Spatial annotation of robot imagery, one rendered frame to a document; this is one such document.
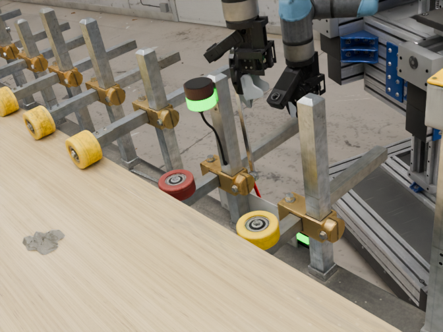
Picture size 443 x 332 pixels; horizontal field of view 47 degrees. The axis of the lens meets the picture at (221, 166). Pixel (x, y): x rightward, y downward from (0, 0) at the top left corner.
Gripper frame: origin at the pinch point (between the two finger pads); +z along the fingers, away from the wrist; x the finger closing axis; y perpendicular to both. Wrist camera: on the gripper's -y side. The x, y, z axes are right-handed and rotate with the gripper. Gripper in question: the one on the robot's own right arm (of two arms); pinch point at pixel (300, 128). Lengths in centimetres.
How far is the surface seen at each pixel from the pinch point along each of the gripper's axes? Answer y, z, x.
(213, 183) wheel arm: -33.0, -3.0, -1.5
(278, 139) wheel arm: -10.3, -2.5, -1.5
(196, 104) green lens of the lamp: -35.5, -26.2, -5.7
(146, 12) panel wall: 195, 79, 380
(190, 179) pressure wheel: -39.6, -8.9, -3.2
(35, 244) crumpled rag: -73, -10, 6
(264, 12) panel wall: 213, 68, 224
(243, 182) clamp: -29.6, -4.2, -8.6
